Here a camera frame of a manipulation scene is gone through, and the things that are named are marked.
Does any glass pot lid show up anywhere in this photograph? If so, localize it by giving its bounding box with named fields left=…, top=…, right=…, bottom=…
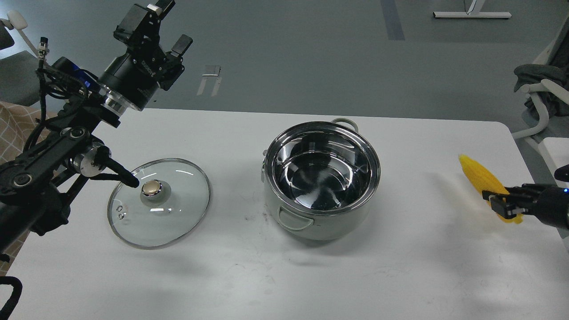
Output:
left=107, top=158, right=212, bottom=250

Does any yellow corn cob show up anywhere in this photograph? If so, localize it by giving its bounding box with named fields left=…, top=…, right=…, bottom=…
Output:
left=458, top=154, right=524, bottom=224

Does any beige checkered cloth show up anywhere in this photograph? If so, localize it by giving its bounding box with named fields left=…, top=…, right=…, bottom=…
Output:
left=0, top=101, right=41, bottom=275

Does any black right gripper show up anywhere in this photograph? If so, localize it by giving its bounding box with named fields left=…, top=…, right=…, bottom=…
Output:
left=482, top=184, right=569, bottom=230

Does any grey white chair right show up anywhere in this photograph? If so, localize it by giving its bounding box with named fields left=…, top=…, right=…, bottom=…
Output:
left=512, top=20, right=568, bottom=162

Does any pale green steel pot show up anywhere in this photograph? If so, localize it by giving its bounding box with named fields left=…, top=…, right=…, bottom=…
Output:
left=261, top=118, right=381, bottom=241

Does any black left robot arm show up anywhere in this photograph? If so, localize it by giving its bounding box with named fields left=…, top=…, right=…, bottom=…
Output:
left=0, top=0, right=193, bottom=263

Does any white desk leg base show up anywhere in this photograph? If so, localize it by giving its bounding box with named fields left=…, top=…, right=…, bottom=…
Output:
left=432, top=0, right=512, bottom=20

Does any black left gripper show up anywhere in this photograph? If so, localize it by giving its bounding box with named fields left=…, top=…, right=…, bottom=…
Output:
left=98, top=0, right=193, bottom=111

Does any grey office chair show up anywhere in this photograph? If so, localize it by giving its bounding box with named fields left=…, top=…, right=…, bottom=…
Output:
left=0, top=10, right=87, bottom=123

